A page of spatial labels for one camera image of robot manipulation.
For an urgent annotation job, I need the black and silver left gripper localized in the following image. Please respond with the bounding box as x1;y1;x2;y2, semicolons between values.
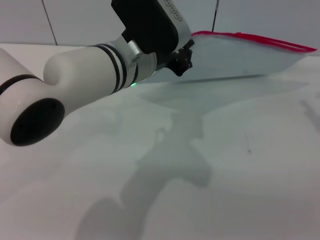
111;0;196;77

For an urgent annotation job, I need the clear document bag red zip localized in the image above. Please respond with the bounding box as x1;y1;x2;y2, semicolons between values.
139;30;318;84

